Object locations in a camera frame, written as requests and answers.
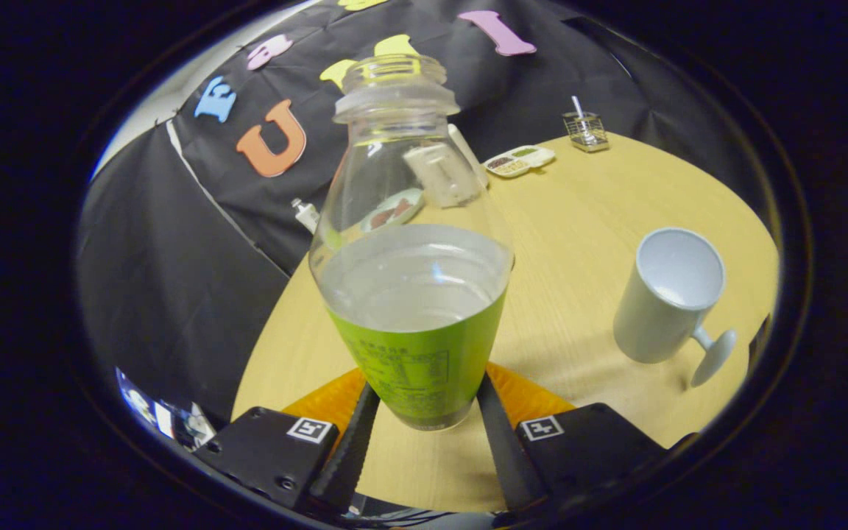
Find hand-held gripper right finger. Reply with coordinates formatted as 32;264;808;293
477;361;697;516

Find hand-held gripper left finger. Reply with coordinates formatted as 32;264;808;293
196;368;381;516

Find white cup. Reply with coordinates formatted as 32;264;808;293
613;227;738;388

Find clear juice bottle green label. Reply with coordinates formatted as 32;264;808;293
308;53;515;431

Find small green white bottle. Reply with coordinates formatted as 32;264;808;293
291;197;320;235

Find black backdrop cloth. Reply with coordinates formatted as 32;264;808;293
74;0;771;428

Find wooden table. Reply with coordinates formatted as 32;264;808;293
231;132;780;514

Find brown meat slices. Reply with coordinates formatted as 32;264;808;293
371;199;414;227

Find pale blue plate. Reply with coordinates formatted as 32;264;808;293
361;188;425;233

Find white divided dish of beans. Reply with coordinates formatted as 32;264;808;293
484;145;556;179

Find white toaster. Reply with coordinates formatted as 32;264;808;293
403;124;490;208

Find wire mesh holder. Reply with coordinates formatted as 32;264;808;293
562;110;610;153

